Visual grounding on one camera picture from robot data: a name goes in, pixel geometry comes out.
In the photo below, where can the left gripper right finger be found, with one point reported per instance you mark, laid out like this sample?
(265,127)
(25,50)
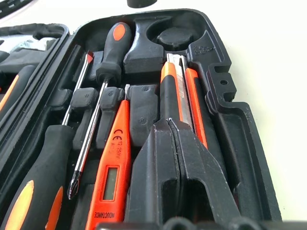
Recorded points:
(199,163)

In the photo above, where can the Phillips screwdriver orange black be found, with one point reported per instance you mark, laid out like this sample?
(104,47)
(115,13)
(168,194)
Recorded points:
(112,52)

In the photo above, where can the orange voltage tester pen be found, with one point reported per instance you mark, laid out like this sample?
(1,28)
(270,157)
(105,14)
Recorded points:
(115,148)

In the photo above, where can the orange black utility knife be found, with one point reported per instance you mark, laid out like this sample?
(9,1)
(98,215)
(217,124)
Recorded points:
(168,95)

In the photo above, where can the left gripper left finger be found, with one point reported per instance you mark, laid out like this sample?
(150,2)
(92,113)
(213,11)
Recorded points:
(148,167)

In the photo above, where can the flat head screwdriver orange black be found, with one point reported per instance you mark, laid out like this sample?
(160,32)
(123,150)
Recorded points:
(48,155)

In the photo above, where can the black tool case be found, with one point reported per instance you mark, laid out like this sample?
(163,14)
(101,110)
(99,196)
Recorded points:
(239,134)

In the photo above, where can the black electrical tape roll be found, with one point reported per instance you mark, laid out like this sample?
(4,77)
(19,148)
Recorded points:
(141,3)

